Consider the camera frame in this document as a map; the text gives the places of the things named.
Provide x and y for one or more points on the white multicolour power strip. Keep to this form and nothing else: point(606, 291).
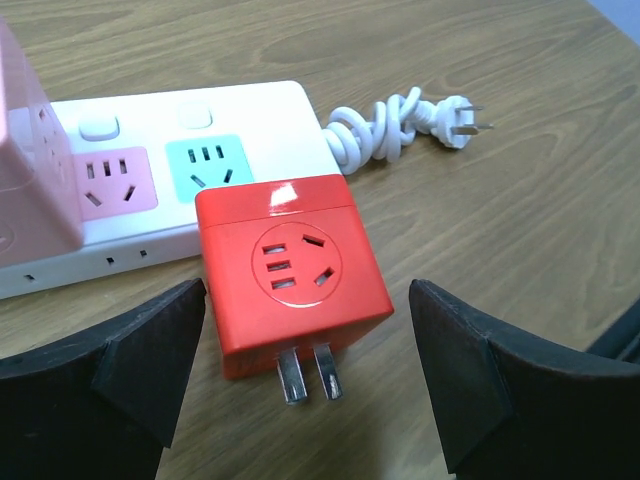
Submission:
point(140, 161)

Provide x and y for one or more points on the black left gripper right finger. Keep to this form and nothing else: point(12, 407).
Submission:
point(509, 404)

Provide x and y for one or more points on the pink cube plug adapter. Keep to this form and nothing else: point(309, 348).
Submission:
point(40, 212)

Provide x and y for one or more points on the red cube plug adapter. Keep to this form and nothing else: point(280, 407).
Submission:
point(292, 276)

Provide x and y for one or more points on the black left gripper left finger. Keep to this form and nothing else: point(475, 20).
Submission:
point(102, 403)

